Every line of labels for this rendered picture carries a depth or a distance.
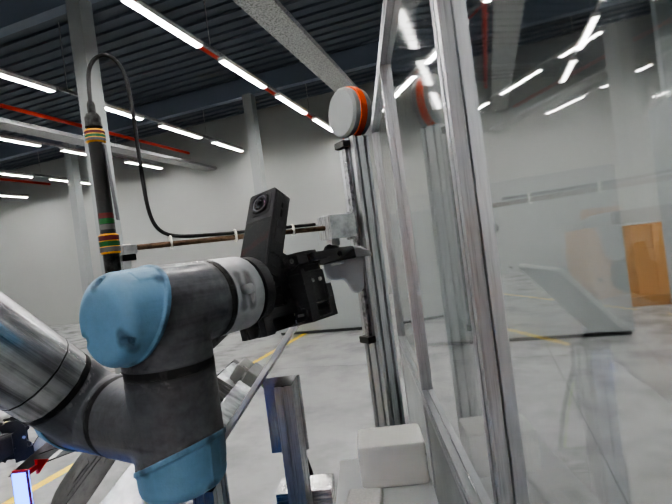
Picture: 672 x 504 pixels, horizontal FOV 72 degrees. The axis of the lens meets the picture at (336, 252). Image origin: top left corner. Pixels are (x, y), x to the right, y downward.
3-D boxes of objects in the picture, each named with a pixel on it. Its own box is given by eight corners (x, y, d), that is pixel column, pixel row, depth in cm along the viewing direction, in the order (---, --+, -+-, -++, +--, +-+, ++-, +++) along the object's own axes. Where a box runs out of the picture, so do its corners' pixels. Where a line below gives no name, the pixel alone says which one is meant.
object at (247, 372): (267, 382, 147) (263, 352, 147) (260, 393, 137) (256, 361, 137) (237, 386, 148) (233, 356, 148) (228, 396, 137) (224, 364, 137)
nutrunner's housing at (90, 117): (125, 298, 109) (99, 104, 109) (127, 298, 106) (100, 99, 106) (106, 301, 107) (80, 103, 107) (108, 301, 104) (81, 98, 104)
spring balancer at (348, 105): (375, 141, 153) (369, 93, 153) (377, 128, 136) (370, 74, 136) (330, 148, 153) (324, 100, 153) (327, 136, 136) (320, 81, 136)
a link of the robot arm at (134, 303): (79, 379, 37) (65, 274, 37) (188, 346, 47) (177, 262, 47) (139, 384, 33) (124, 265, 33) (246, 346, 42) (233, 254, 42)
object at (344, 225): (348, 240, 145) (344, 213, 145) (361, 238, 140) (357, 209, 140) (320, 243, 140) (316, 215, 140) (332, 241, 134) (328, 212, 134)
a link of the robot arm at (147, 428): (168, 456, 47) (154, 349, 47) (250, 472, 41) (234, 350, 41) (94, 496, 41) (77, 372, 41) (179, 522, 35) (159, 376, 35)
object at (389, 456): (422, 455, 131) (417, 416, 131) (430, 484, 115) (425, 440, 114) (362, 461, 132) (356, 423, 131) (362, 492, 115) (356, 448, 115)
